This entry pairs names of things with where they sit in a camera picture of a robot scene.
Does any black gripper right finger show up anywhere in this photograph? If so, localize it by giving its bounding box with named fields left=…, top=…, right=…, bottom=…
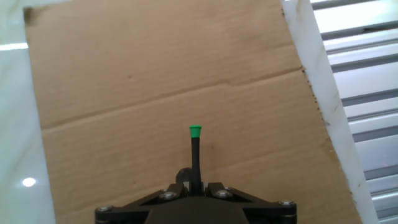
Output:
left=202, top=182, right=298, bottom=224

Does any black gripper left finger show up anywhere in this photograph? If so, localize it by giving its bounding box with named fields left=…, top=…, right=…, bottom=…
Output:
left=95, top=182, right=191, bottom=224

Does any black screwdriver green cap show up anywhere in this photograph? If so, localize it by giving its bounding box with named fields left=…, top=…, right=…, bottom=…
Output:
left=188, top=124, right=203, bottom=197

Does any black round dot mark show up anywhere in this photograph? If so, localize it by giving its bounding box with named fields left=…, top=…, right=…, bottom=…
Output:
left=175, top=167, right=193, bottom=185

